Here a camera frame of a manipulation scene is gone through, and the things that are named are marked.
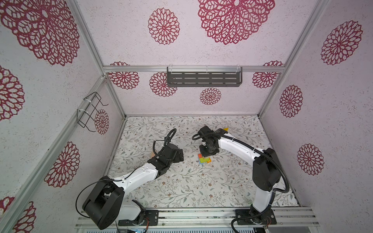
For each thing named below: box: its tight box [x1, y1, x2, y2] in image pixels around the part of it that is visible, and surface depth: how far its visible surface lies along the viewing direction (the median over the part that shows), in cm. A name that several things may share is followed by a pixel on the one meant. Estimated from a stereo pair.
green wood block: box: [199, 157, 211, 164], surface depth 96 cm
